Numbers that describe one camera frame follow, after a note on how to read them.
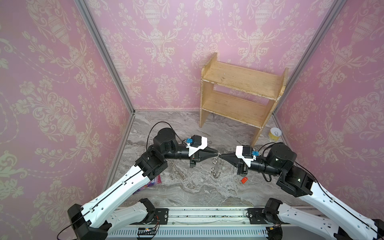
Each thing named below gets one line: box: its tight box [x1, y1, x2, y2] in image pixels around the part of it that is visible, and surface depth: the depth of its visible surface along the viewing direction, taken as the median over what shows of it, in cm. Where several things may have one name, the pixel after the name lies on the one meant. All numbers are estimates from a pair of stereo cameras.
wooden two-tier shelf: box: [199, 52, 289, 147], surface depth 84 cm
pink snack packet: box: [132, 174, 162, 195], surface depth 85 cm
